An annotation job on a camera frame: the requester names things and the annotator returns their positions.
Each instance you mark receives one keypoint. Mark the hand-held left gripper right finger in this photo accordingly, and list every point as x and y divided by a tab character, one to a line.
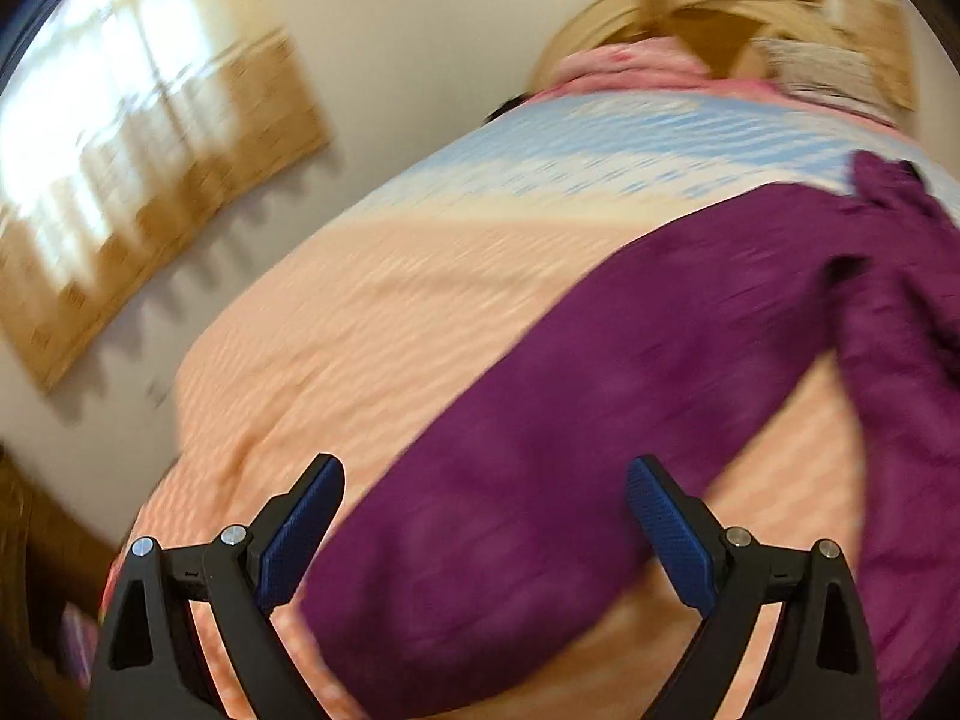
671	532

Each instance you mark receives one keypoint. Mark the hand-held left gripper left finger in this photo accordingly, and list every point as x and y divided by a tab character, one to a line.
300	532

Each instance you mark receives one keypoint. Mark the purple garment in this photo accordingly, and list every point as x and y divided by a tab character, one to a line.
562	390

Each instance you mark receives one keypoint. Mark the bed with striped blanket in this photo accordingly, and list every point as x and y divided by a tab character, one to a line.
375	300

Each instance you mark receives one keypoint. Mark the brown wooden furniture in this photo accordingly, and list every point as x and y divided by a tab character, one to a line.
45	540

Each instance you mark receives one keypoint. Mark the beige window curtain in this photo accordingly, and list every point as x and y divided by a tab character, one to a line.
150	165
885	15

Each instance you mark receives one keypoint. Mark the small dark object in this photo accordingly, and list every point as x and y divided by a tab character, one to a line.
504	106

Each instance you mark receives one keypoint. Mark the pink folded blanket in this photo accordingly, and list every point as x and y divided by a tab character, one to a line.
637	64

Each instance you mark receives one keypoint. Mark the grey patterned pillow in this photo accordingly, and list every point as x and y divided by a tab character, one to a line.
817	67

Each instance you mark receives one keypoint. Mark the wooden headboard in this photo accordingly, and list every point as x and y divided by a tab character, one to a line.
705	22

